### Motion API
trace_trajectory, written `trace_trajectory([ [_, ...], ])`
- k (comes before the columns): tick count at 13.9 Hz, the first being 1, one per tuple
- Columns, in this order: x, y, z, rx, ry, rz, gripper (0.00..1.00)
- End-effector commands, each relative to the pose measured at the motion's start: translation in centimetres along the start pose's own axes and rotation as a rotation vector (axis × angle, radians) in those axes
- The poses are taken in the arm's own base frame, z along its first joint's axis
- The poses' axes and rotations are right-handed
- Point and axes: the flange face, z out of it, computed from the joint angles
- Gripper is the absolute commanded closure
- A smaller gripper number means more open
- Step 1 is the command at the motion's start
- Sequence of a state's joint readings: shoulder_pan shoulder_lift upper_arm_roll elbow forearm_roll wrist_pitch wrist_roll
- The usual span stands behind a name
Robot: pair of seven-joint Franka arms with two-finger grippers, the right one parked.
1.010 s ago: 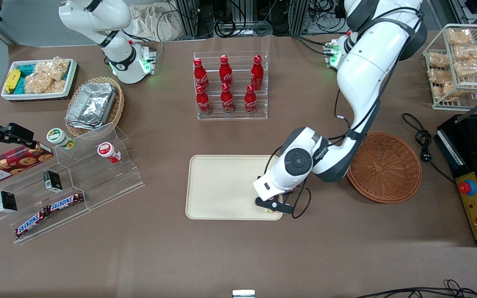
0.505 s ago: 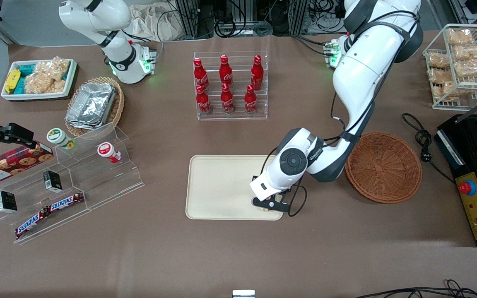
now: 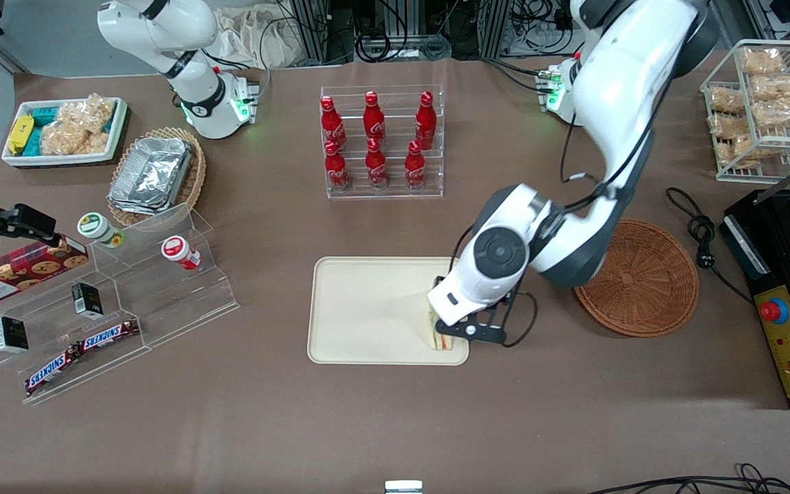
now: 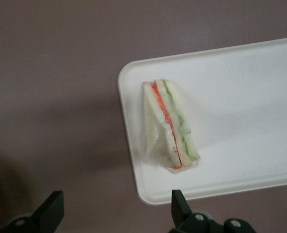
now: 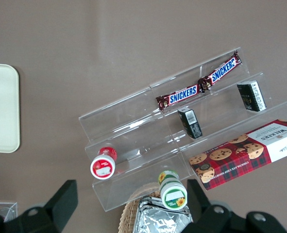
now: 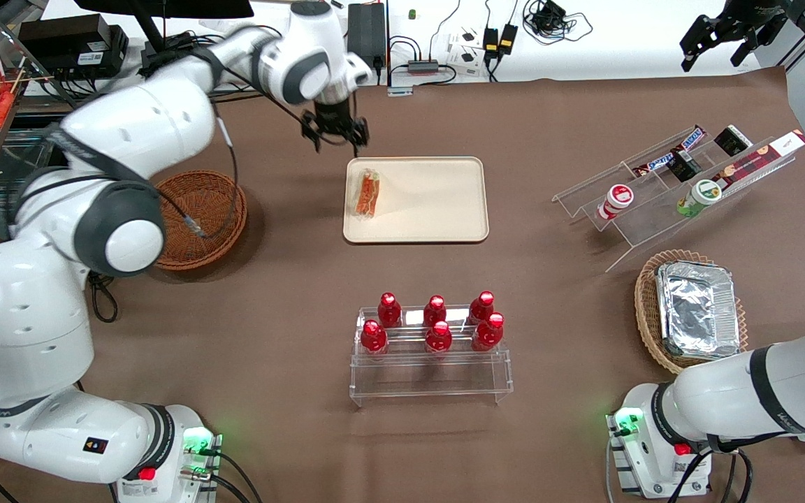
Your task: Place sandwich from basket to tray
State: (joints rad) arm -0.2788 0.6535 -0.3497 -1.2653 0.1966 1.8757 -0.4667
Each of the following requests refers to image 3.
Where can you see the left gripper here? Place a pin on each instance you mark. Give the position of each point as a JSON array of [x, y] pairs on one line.
[[438, 280]]

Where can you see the triangle sandwich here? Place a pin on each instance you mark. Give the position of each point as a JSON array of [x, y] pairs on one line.
[[439, 339]]

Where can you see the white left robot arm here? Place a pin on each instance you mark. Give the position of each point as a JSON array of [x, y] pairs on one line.
[[614, 103]]

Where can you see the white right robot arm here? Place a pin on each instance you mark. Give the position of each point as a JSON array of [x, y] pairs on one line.
[[189, 82]]

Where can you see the beige rectangular tray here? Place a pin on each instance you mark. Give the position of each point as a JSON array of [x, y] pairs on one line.
[[367, 310]]

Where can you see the light oval wicker basket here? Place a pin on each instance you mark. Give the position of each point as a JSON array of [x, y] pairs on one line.
[[193, 178]]

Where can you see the brown round wicker basket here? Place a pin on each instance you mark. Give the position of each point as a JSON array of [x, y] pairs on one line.
[[662, 281]]

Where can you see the red cookie box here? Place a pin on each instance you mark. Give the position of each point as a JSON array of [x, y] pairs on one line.
[[18, 274]]

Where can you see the green lid cup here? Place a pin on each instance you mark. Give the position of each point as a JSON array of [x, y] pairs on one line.
[[97, 228]]

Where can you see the teal snack pack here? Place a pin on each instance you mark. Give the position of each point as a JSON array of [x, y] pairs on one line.
[[33, 140], [44, 115]]

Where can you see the yellow snack pack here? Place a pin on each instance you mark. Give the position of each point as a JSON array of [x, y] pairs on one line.
[[20, 134]]

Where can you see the small black box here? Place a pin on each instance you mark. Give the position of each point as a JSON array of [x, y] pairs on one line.
[[11, 334], [86, 300]]

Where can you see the clear bag of rice crackers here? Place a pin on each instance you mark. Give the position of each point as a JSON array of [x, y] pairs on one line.
[[76, 130]]

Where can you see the white rectangular snack bin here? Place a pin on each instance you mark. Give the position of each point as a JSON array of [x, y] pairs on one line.
[[118, 127]]

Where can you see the silver foil container stack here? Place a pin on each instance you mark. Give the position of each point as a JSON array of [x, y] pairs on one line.
[[151, 175]]

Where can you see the snickers chocolate bar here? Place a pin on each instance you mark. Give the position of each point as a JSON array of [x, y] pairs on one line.
[[108, 335], [52, 370]]

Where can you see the clear acrylic bottle rack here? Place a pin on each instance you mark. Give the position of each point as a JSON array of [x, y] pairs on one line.
[[395, 193]]

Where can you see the red lid cup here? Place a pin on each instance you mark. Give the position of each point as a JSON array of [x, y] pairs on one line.
[[179, 251]]

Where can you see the clear acrylic tiered stand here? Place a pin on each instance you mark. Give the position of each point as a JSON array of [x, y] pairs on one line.
[[162, 302]]

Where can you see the red cola bottle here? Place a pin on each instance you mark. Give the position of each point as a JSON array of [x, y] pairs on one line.
[[337, 170], [415, 168], [426, 123], [332, 123], [374, 120], [376, 168]]

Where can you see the crumpled white plastic sheet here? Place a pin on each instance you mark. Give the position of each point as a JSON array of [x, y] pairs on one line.
[[251, 34]]

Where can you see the black appliance with steel pans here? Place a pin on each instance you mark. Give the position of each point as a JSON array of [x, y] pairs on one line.
[[772, 233]]

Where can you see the clear bag of fried snack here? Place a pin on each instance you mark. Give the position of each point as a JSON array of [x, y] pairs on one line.
[[762, 60], [725, 99], [775, 88], [734, 147], [782, 113], [727, 125]]

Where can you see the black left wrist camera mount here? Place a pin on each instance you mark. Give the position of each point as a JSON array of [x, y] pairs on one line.
[[487, 334]]

